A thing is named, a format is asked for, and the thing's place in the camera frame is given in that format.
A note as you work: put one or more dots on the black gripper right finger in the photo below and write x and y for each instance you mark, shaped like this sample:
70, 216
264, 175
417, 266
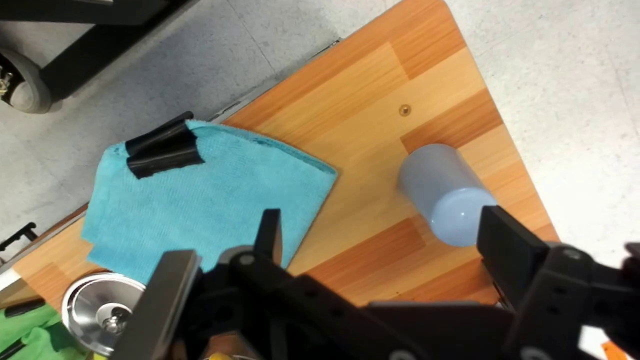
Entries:
512, 257

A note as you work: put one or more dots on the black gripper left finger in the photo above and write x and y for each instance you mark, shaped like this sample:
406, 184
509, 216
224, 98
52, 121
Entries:
152, 325

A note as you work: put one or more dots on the pale blue upside-down cup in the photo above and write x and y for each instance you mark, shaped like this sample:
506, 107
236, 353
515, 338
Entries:
446, 193

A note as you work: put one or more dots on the silver metal bowl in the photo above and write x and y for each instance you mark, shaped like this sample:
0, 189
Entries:
97, 308

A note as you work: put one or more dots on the green cloth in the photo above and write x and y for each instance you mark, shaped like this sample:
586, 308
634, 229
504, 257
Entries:
35, 330

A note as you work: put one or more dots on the teal cloth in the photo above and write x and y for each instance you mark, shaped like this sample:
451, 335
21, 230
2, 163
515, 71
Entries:
207, 207

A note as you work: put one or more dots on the black clip on cloth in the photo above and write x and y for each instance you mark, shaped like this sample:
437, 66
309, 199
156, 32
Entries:
162, 148

